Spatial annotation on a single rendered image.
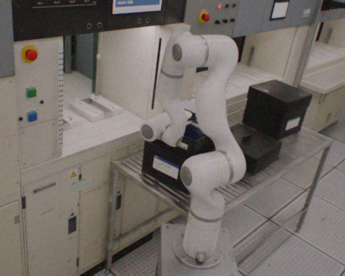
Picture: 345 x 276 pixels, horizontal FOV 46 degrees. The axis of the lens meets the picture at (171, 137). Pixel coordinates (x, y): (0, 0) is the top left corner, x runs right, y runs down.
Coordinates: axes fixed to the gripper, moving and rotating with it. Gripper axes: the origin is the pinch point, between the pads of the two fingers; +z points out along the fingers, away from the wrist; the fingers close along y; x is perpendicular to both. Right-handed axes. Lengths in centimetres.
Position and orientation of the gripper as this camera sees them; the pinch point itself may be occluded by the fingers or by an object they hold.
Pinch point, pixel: (190, 110)
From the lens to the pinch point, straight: 184.4
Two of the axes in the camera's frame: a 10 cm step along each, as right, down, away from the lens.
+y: 8.2, 3.6, -4.5
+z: 5.6, -3.2, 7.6
